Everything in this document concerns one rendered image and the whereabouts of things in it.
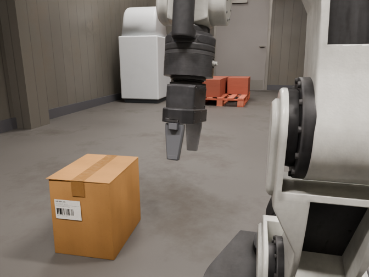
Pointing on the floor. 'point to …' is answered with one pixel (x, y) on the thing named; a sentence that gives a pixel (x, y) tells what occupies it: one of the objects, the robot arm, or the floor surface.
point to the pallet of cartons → (228, 89)
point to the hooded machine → (143, 56)
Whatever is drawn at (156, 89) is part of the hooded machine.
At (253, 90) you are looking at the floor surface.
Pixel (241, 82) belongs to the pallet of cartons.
